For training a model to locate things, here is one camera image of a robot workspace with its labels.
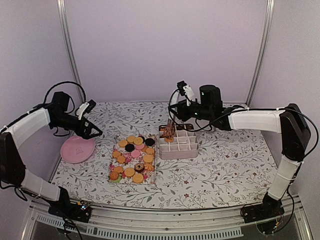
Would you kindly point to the pink tin with white dividers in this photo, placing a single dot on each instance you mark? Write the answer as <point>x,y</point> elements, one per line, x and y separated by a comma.
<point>184,145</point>

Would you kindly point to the black sandwich cookie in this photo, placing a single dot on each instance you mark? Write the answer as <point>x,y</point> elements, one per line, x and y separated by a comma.
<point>149,142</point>

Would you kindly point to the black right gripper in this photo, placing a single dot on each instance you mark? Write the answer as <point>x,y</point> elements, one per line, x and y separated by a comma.
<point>180,106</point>

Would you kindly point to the clear tin lid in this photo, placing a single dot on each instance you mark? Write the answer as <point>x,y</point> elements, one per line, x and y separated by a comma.
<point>194,124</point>

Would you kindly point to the pink sandwich cookie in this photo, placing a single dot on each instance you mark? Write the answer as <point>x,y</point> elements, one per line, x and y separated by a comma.
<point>135,153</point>

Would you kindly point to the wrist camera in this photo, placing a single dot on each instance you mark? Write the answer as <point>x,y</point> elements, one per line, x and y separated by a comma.
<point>186,90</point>
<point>85,108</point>

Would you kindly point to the pink round plate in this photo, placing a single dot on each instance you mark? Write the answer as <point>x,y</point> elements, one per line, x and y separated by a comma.
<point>76,150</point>

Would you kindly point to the chocolate sprinkle donut cookie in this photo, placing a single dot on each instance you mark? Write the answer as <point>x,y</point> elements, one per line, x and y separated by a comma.
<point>139,167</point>

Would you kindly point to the floral patterned tablecloth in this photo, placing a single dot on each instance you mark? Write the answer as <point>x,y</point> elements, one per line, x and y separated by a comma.
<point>232,167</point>

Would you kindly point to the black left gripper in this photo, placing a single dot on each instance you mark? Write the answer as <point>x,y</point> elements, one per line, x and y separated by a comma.
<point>86,134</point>

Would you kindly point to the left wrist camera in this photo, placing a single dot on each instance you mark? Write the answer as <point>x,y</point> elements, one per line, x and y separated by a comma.
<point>85,108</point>

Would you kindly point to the swirl butter cookie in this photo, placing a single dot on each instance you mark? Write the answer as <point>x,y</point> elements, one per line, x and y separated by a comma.
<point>114,176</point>

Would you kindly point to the green sandwich cookie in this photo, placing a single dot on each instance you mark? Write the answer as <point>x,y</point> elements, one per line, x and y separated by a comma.
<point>117,180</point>

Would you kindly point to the yellow dotted round biscuit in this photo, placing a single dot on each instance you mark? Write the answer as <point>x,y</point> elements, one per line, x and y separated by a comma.
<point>138,178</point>

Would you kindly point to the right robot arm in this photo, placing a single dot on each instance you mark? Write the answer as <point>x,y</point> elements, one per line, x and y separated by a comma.
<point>287,121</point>

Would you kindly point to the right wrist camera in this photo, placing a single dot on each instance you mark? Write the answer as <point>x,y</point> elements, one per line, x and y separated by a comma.
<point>186,90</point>

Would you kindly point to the floral rectangular tray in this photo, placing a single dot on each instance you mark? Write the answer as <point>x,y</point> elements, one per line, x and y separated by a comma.
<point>122,161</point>

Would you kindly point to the aluminium front rail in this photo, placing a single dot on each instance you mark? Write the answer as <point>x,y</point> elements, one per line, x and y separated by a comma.
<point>111,222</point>

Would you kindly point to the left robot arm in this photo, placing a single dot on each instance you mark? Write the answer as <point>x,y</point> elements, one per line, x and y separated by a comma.
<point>14,173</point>

